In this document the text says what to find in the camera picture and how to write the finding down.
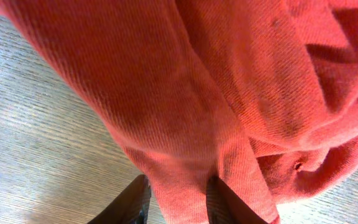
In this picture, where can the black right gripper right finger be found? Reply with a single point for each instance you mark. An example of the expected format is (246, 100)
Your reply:
(225, 207)

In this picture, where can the orange t-shirt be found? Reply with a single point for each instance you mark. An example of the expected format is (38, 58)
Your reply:
(262, 94)

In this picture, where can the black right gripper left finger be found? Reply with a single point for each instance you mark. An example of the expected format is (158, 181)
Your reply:
(131, 206)

